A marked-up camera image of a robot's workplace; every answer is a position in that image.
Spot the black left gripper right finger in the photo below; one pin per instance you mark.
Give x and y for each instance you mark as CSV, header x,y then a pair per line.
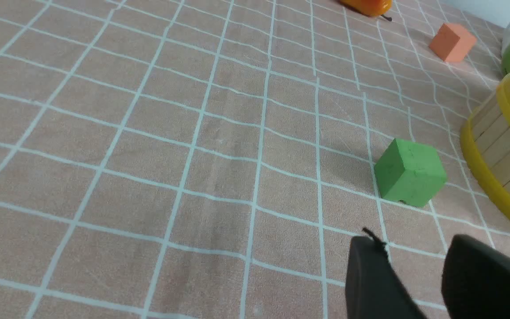
x,y
476,280

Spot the orange foam cube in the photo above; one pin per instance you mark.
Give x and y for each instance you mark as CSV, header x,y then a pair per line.
x,y
452,43

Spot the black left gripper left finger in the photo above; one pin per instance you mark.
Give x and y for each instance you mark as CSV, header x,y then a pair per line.
x,y
372,288

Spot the yellow bamboo steamer basket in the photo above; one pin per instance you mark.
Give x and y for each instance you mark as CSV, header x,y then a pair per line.
x,y
485,145

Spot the green foam cube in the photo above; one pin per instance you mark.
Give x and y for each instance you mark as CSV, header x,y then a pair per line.
x,y
409,172

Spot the pink grid tablecloth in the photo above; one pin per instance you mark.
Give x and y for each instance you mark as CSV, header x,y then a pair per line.
x,y
214,158

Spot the orange toy pear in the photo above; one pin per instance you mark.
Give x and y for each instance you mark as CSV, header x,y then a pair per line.
x,y
370,8

